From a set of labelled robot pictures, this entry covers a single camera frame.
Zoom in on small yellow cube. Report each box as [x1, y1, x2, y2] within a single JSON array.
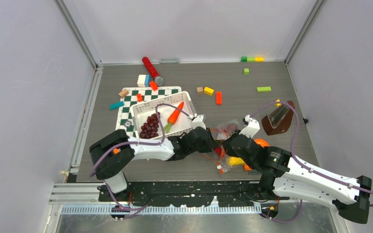
[[275, 99, 281, 107]]

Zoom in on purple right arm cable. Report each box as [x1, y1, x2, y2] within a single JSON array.
[[250, 101, 373, 224]]

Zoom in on white blue toy block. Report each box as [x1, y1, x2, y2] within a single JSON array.
[[136, 74, 151, 87]]

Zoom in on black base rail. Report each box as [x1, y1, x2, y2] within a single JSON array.
[[114, 181, 277, 208]]

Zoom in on red block near tube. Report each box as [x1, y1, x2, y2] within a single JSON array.
[[149, 81, 158, 91]]

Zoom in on purple fake grapes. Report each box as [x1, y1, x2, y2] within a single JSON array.
[[139, 113, 160, 139]]

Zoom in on orange S-shaped track piece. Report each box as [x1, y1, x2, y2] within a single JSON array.
[[244, 139, 269, 171]]

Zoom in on green white chessboard mat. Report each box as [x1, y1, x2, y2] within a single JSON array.
[[116, 86, 182, 137]]

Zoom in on green yellow block row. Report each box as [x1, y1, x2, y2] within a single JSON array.
[[240, 56, 264, 62]]

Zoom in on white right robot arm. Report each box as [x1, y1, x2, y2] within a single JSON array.
[[222, 134, 372, 224]]

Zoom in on white slotted cable duct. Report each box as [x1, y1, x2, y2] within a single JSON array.
[[60, 203, 262, 215]]

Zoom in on white plastic basket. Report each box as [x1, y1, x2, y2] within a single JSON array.
[[130, 91, 196, 138]]

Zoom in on small red block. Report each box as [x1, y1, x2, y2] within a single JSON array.
[[136, 94, 143, 102]]

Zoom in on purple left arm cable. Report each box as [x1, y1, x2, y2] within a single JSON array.
[[89, 102, 195, 220]]

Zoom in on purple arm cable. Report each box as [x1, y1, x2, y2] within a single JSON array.
[[89, 102, 195, 220], [250, 101, 373, 224]]

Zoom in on red rectangular block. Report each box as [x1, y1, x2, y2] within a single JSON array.
[[216, 91, 222, 105]]

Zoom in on tan wooden block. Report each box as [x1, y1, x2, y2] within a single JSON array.
[[119, 88, 129, 98]]

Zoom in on brown box with lid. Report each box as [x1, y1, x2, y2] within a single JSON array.
[[261, 104, 294, 135]]

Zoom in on orange fake carrot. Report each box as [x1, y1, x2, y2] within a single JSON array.
[[164, 102, 184, 133]]

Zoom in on red cylinder tube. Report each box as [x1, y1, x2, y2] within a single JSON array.
[[142, 57, 164, 86]]

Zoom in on brown wooden cube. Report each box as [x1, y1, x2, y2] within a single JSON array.
[[196, 86, 203, 95]]

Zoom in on flat green block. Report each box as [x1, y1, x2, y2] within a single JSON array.
[[257, 86, 272, 93]]

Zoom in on clear zip top bag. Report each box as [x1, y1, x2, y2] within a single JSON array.
[[201, 119, 244, 174]]

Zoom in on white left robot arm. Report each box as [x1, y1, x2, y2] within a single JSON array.
[[89, 127, 218, 201]]

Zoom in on red fake chili pepper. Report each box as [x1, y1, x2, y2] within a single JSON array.
[[215, 148, 221, 156]]

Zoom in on teal block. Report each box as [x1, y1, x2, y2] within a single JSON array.
[[110, 101, 124, 110]]

